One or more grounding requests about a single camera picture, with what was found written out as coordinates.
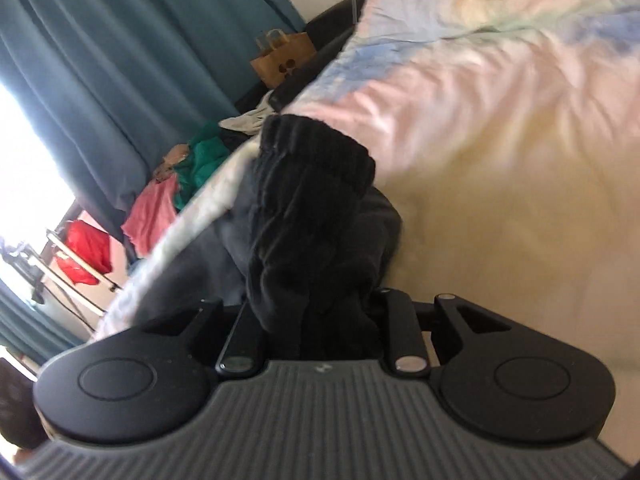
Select tan cloth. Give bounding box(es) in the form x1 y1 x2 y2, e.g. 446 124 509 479
152 142 194 184

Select garment steamer stand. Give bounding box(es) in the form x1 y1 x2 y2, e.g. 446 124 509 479
0 227 124 322

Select green cloth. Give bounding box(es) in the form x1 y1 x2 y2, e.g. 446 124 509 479
172 119 242 212

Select white cloth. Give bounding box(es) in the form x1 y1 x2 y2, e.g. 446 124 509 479
218 104 274 136

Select pink cloth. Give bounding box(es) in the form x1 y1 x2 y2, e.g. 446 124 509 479
121 174 181 257

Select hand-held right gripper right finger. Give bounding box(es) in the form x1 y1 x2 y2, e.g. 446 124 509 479
374 287 522 379

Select dark grey pants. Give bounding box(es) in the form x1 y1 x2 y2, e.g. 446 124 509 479
135 187 405 334

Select black armchair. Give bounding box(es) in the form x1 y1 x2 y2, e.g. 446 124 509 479
234 0 374 117

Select red cloth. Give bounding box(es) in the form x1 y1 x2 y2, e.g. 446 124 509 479
54 219 111 286

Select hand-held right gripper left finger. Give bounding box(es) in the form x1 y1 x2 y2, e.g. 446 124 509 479
140 298 271 377

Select black knit garment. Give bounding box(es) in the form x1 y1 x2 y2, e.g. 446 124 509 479
244 113 384 362

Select brown paper bag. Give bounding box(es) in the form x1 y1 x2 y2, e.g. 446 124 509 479
249 28 319 89

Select bed with pastel sheet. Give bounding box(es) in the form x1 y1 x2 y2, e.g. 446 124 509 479
92 0 640 377

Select teal curtain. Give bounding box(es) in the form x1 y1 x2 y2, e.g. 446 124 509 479
0 279 89 367
0 0 307 212

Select window with dark frame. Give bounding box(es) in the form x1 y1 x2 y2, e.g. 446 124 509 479
0 80 77 242

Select dark patterned clothing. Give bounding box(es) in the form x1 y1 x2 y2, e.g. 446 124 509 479
0 359 47 452

